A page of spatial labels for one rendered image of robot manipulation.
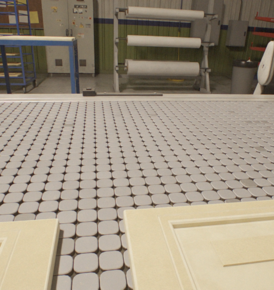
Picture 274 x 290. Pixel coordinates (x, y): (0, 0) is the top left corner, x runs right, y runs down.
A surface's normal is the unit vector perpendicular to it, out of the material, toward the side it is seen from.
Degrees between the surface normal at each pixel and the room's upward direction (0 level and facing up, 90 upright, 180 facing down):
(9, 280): 0
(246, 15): 90
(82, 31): 90
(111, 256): 0
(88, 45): 90
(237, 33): 90
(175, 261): 0
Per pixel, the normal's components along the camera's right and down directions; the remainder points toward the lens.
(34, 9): 0.17, 0.40
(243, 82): -0.22, 0.43
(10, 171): 0.04, -0.91
